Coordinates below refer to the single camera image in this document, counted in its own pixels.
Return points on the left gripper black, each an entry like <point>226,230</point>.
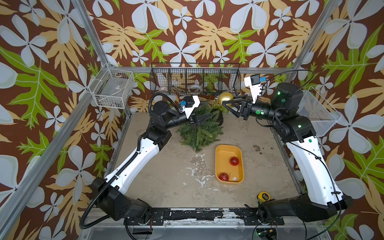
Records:
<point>196,121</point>

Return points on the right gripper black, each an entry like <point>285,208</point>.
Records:
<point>248,110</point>

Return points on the gold ball ornament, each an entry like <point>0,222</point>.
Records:
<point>224,97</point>

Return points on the red faceted ornament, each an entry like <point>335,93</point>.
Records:
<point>234,161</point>
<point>224,177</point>

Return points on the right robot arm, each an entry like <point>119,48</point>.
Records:
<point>324,198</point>

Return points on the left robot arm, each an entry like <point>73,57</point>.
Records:
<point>110,200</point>

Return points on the black tree pot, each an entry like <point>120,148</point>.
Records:
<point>218,116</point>

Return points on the small green christmas tree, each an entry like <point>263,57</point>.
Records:
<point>203,136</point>

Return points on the yellow plastic tray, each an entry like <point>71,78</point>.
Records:
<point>223,155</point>

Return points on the white mesh basket right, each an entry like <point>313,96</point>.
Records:
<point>319,111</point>

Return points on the yellow tape measure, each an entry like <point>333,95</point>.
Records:
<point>263,197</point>

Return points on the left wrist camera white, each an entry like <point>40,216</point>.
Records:
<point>188,104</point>

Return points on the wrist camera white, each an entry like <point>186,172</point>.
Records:
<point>255,83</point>
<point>188,104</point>

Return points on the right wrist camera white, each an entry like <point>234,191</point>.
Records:
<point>255,83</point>

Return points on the black wire basket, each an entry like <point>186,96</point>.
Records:
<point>208,79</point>

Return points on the white wire basket left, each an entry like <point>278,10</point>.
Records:
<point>111,87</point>

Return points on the black mounting rail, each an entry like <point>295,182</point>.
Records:
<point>161,216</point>

